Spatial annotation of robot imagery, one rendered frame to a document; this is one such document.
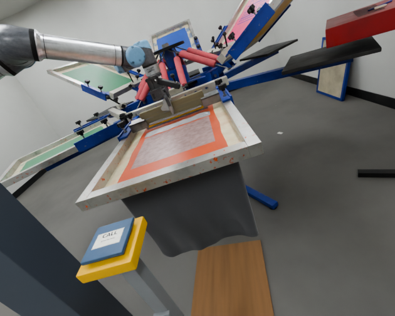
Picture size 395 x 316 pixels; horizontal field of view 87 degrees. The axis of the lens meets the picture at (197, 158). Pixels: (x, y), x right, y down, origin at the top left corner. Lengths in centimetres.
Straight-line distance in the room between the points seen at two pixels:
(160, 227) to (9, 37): 79
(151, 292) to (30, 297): 59
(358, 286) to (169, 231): 99
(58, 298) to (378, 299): 140
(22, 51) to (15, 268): 72
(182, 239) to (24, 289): 60
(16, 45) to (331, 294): 165
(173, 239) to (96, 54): 78
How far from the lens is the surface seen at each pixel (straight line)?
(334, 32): 138
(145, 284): 63
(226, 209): 84
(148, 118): 117
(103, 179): 83
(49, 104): 641
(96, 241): 57
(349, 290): 144
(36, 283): 107
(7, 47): 93
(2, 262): 102
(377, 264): 154
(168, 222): 86
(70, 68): 289
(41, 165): 157
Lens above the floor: 127
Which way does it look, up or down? 27 degrees down
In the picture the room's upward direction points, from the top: 22 degrees counter-clockwise
